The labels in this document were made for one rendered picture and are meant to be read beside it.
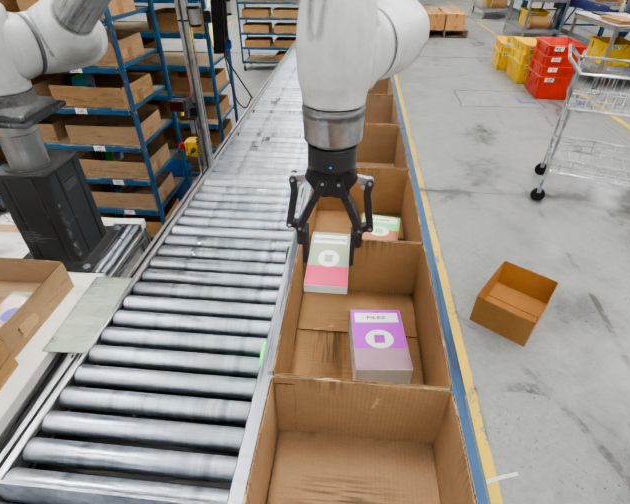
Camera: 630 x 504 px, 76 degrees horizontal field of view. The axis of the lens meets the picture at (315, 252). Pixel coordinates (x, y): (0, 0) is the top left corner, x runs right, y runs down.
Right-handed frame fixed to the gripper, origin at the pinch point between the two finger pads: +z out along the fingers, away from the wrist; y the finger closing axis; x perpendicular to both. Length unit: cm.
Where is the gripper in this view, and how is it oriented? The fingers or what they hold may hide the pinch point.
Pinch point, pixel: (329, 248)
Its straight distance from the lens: 73.1
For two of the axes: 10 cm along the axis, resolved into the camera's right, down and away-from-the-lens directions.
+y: -10.0, -0.6, 0.7
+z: -0.1, 7.9, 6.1
